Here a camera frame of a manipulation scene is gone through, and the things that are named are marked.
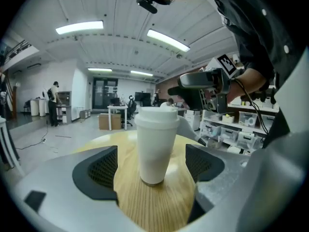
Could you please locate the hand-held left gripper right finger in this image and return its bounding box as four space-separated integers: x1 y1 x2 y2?
173 144 253 232

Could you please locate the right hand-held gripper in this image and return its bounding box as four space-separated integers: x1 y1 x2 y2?
168 54 239 115

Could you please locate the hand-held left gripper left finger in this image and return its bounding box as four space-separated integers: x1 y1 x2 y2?
11 145 148 232

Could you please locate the white cylindrical container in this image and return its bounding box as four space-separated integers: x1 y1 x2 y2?
136 124 178 186
134 106 181 131

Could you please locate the person's right forearm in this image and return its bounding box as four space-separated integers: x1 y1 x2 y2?
226 68 270 104

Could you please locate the grey shell chair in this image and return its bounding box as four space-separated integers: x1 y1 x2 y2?
177 116 206 146

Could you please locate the black monitor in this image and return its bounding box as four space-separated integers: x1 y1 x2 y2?
134 91 152 102

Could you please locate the ceiling light panel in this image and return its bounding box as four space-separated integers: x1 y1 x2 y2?
55 20 105 35
130 70 154 77
146 29 191 53
87 67 113 73

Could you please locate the row of clear storage bins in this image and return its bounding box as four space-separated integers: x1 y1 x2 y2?
201 110 276 152

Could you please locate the white shelving rack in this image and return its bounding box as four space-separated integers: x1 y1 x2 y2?
199 100 281 155

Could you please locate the round wooden table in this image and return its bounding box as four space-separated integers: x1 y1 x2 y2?
72 129 208 232

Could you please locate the black office chair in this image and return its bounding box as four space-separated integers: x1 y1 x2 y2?
122 95 137 128

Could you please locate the brown cardboard box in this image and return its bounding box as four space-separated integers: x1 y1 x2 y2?
98 113 122 131

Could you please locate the grey cabinet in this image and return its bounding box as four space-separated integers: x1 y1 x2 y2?
56 90 72 125

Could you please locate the white round stand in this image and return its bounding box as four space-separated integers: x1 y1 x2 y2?
29 99 48 117

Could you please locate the small white desk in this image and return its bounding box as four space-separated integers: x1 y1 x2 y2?
107 104 129 131

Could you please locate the black double door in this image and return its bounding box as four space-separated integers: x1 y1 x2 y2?
92 77 119 110

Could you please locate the person's black shirt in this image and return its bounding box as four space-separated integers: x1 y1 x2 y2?
205 0 309 149

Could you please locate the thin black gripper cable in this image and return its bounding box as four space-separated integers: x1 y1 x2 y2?
234 78 270 135

